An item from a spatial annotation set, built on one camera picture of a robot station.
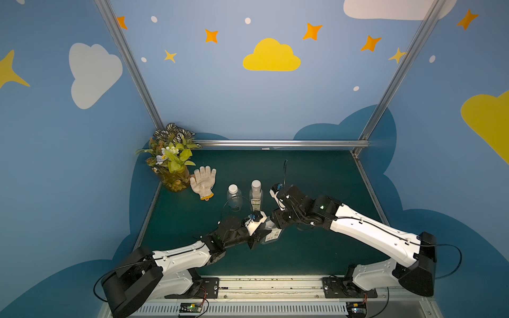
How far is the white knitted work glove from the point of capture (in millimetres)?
1029

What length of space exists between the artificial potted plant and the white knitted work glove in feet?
0.15

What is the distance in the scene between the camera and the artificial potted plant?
864 mm
